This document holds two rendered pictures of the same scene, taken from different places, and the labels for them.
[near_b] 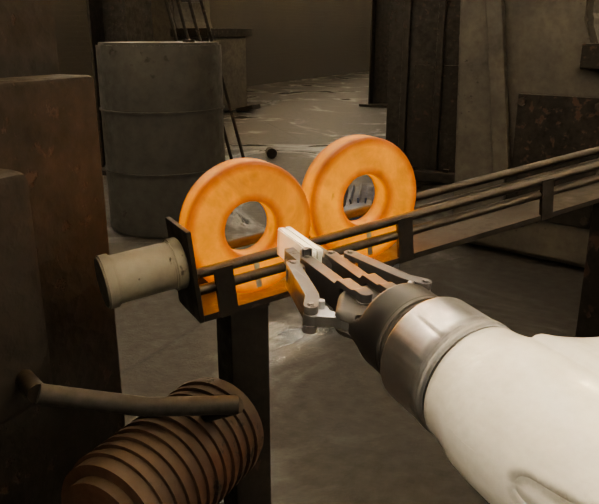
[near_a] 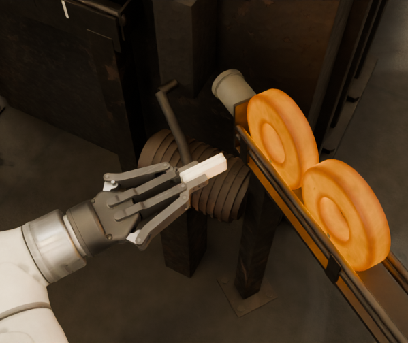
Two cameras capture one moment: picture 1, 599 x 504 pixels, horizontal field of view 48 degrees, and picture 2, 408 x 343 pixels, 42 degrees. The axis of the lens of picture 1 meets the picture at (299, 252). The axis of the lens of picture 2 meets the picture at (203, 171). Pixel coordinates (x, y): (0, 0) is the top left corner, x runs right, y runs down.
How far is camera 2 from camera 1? 0.89 m
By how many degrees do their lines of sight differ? 75
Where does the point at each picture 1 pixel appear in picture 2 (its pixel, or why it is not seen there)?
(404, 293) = (80, 213)
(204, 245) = (251, 120)
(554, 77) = not seen: outside the picture
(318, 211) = (304, 184)
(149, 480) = (149, 161)
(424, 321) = (45, 218)
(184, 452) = not seen: hidden behind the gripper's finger
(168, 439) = (176, 162)
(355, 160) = (333, 191)
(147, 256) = (232, 94)
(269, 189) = (283, 137)
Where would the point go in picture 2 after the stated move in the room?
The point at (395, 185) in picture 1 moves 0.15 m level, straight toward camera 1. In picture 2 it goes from (354, 241) to (240, 226)
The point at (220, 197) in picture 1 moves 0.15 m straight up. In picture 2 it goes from (261, 109) to (272, 35)
